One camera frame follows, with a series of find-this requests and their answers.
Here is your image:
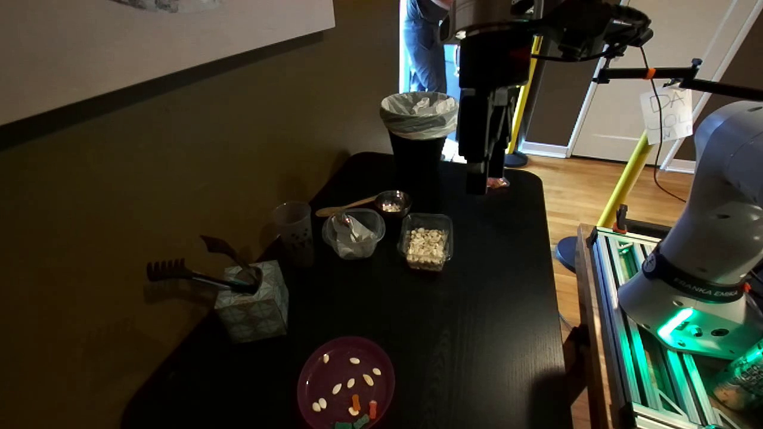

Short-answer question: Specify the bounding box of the white paper note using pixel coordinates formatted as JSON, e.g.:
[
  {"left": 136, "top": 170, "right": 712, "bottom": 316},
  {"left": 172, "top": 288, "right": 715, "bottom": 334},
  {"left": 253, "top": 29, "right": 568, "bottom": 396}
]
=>
[{"left": 640, "top": 88, "right": 694, "bottom": 145}]

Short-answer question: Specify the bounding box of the yellow pole stand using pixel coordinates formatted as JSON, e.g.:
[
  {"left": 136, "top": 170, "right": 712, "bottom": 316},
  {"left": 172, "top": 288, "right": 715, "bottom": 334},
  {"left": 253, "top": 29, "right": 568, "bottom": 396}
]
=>
[{"left": 504, "top": 35, "right": 545, "bottom": 169}]

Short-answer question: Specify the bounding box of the wooden spoon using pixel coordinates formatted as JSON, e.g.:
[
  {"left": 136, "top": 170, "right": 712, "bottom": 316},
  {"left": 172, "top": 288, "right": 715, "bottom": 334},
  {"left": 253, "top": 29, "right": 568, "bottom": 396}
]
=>
[{"left": 315, "top": 194, "right": 380, "bottom": 218}]

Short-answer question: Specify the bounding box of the round clear bowl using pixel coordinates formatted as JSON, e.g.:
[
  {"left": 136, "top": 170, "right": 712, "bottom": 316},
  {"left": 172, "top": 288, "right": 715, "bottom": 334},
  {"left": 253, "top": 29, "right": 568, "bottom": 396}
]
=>
[{"left": 321, "top": 207, "right": 387, "bottom": 261}]

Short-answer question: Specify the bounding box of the black pasta server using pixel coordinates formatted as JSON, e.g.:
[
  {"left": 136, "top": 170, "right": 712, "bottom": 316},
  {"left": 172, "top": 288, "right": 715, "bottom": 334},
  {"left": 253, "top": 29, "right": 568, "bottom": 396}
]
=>
[{"left": 146, "top": 257, "right": 262, "bottom": 295}]

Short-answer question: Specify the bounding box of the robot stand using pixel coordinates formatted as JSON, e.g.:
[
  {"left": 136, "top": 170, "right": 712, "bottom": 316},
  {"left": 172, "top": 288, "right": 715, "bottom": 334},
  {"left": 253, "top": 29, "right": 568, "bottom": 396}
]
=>
[{"left": 574, "top": 223, "right": 763, "bottom": 429}]

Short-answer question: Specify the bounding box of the crumpled white wrapper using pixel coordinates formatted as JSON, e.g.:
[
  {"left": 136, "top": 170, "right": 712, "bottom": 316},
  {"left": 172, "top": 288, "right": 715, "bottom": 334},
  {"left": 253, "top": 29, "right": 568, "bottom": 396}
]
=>
[{"left": 333, "top": 213, "right": 379, "bottom": 257}]

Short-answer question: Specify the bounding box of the square clear bowl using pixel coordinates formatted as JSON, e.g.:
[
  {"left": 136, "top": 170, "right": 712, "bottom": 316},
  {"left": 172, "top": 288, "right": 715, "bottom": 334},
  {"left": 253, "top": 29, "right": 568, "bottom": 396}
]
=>
[{"left": 397, "top": 212, "right": 454, "bottom": 273}]

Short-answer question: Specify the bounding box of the black bin with white liner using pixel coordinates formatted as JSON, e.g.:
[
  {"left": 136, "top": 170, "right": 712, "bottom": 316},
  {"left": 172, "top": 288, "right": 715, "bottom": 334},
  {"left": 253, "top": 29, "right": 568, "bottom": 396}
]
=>
[{"left": 380, "top": 91, "right": 460, "bottom": 197}]

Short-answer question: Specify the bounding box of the patterned tissue box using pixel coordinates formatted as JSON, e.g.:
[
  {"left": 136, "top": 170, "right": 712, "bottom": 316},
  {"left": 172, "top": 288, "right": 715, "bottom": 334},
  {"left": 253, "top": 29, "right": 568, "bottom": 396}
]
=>
[{"left": 213, "top": 260, "right": 290, "bottom": 344}]

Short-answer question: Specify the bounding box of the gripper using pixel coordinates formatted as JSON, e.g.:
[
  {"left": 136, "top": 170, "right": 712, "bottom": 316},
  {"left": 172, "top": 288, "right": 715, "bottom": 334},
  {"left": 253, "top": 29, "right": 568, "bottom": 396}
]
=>
[{"left": 458, "top": 27, "right": 534, "bottom": 195}]

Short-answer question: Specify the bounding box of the white door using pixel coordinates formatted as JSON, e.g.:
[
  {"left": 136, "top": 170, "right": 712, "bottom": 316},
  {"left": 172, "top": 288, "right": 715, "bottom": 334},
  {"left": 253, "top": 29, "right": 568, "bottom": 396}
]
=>
[{"left": 565, "top": 0, "right": 753, "bottom": 166}]

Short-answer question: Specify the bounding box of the person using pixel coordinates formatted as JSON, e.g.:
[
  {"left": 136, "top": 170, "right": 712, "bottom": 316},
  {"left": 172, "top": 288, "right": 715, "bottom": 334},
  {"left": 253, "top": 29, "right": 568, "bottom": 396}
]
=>
[{"left": 402, "top": 0, "right": 455, "bottom": 95}]

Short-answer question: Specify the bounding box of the black cable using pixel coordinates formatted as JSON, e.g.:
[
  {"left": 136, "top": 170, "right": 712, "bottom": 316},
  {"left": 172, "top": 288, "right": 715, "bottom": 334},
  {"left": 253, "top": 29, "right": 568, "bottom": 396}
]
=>
[{"left": 639, "top": 46, "right": 688, "bottom": 204}]

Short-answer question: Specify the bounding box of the printed can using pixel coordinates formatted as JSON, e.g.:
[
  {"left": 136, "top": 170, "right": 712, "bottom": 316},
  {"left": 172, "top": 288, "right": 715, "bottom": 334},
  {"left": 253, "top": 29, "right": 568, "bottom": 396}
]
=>
[{"left": 712, "top": 338, "right": 763, "bottom": 413}]

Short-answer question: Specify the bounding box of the purple plate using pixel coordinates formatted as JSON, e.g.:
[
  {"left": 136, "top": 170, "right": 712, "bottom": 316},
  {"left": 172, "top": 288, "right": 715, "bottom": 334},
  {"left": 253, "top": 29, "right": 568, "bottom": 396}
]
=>
[{"left": 296, "top": 335, "right": 396, "bottom": 429}]

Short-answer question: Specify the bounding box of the heap of peanuts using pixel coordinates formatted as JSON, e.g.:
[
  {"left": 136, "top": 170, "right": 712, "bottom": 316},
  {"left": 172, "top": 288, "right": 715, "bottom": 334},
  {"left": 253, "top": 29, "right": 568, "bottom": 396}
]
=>
[{"left": 405, "top": 227, "right": 448, "bottom": 266}]

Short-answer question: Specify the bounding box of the clear plastic cup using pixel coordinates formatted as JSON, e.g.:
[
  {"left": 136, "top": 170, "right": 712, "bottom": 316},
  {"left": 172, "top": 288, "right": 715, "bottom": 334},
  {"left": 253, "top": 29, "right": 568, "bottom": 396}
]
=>
[{"left": 272, "top": 201, "right": 315, "bottom": 267}]

